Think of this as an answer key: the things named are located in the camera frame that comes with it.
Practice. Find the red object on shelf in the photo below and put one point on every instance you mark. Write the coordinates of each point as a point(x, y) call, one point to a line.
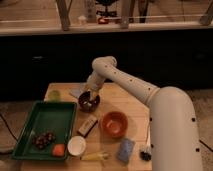
point(103, 20)

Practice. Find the white and black box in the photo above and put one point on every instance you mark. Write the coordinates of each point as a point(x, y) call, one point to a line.
point(87, 125)

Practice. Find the purple bowl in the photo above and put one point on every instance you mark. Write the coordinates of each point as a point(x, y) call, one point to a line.
point(86, 104)

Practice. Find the orange carrot toy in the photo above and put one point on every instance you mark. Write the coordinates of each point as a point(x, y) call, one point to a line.
point(58, 150)

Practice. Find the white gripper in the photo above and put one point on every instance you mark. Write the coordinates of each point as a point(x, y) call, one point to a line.
point(94, 82)

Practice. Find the green cup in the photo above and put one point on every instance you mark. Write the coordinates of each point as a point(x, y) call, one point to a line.
point(54, 95)

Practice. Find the yellow corn toy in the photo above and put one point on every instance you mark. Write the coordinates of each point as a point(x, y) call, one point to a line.
point(98, 156)

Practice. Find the dark grape bunch toy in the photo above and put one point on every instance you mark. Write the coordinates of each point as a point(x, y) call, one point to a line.
point(43, 140)

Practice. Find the black and white dish brush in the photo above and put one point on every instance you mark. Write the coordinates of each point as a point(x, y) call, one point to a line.
point(145, 150)

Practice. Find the blue sponge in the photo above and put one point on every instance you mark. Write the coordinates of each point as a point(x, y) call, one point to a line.
point(125, 150)

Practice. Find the orange bowl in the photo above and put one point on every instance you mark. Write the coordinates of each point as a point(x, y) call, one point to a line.
point(114, 124)

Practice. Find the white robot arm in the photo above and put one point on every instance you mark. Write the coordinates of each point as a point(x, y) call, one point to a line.
point(173, 125)

